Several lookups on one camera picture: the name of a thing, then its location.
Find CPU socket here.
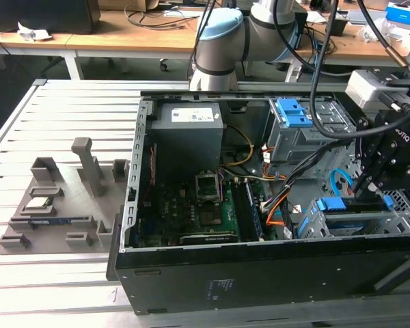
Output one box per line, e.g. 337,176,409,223
200,207,223,228

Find black open PC case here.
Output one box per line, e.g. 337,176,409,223
105,83,410,315

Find green motherboard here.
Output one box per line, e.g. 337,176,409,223
136,167,266,245

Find black cable coil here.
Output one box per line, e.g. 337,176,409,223
124,3,199,31

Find black wire bundle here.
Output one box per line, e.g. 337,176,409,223
261,139,353,215

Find black cable brass end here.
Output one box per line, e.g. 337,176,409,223
357,0,408,68

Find silver CPU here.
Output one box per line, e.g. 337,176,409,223
24,197,53,210

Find blue and white box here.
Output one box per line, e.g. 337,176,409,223
385,1,410,27

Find silver flat device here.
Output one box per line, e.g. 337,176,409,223
346,9,370,25

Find large black box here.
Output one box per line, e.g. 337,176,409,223
0,0,102,35

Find black RAM slot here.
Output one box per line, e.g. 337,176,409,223
231,180,247,242
238,180,256,242

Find black graphics card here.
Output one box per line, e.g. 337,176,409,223
179,230,240,244

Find wooden desk white frame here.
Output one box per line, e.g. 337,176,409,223
0,9,199,81
286,6,410,81

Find brown cardboard box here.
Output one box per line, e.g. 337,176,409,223
98,0,160,11

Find white power strip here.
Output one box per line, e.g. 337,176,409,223
286,64,303,83

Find blue wire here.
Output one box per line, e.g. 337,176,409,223
329,169,355,199

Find crumpled white paper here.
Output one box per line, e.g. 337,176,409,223
16,22,53,42

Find hard disk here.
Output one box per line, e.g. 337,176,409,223
295,196,394,239

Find thick black gripper cable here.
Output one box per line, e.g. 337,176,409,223
309,0,410,139

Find blue carrier in cage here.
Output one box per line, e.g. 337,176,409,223
275,98,314,128

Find grey metal disk bay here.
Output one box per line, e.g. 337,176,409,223
293,196,410,239

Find yellow wire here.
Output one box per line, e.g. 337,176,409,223
223,124,256,167

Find small black box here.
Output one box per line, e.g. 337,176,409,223
324,16,349,37

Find grey parts rack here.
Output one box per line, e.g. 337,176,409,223
0,136,129,256

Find clear plastic bag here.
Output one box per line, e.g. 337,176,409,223
358,18,397,44

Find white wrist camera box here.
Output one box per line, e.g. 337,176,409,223
344,70,410,110

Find grey power supply unit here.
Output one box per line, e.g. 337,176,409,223
146,102,226,178

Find installed blue RAM stick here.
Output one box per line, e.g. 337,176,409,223
245,179,264,240

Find orange flat wire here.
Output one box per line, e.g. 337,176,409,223
266,193,291,227

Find grey metal drive cage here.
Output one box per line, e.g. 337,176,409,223
266,98,358,165

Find thin black hanging cable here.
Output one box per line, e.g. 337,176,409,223
189,0,216,74

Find metal socket cover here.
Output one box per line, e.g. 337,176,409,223
195,169,223,206

